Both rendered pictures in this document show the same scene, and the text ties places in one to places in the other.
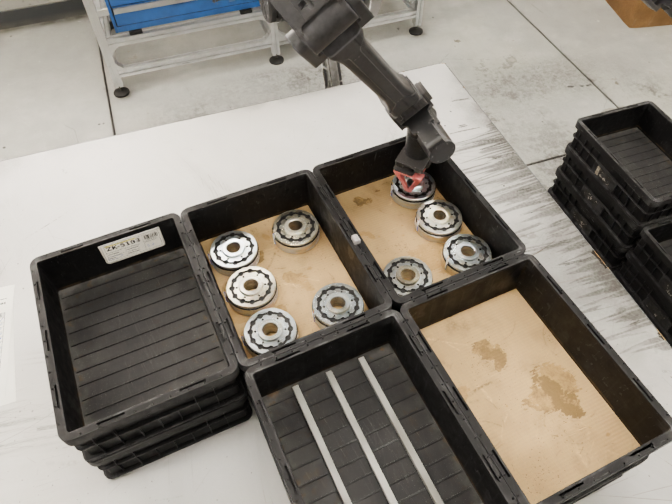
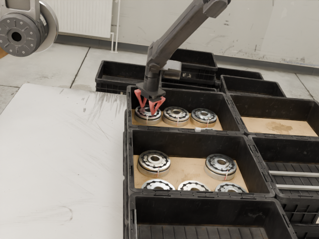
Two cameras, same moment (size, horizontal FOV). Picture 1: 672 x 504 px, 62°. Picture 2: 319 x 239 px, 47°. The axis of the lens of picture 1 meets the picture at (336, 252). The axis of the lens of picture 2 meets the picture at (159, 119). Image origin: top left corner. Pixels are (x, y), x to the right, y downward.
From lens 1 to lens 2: 1.16 m
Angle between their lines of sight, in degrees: 57
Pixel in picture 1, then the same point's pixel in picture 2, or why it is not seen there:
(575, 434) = (299, 132)
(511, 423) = not seen: hidden behind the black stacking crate
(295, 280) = (189, 179)
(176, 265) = (147, 233)
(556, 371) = (270, 124)
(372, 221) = not seen: hidden behind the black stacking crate
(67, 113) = not seen: outside the picture
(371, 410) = (283, 180)
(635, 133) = (106, 77)
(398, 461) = (311, 181)
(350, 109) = (24, 127)
